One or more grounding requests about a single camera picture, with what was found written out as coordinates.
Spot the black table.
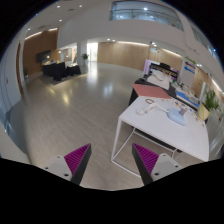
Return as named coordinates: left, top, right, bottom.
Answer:
left=129, top=78, right=199, bottom=110

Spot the light blue power strip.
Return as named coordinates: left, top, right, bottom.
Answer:
left=167, top=108, right=186, bottom=126

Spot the purple charger plug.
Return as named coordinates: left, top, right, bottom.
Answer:
left=179, top=108, right=186, bottom=116

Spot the red board sheet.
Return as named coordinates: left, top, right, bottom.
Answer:
left=133, top=84, right=171, bottom=99

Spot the black reception desk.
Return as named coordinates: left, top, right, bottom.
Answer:
left=42, top=62, right=81, bottom=81

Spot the white charger cable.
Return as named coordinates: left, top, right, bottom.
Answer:
left=135, top=103, right=170, bottom=116

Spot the green potted plant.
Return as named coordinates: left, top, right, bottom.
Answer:
left=205, top=90, right=219, bottom=111

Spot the white metal-frame table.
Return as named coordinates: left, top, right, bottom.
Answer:
left=111, top=97, right=209, bottom=176

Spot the colourful display monitor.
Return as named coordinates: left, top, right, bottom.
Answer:
left=149, top=63, right=178, bottom=80

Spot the wall television screen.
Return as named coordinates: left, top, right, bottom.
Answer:
left=36, top=50, right=51, bottom=62

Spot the yellow paper bag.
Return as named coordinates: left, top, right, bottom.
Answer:
left=197, top=103, right=210, bottom=121

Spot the distant potted plant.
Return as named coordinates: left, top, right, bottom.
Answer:
left=82, top=53, right=89, bottom=66

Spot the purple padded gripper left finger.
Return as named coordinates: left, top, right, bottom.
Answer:
left=44, top=144, right=92, bottom=185

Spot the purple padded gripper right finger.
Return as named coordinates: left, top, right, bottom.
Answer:
left=132, top=143, right=182, bottom=185

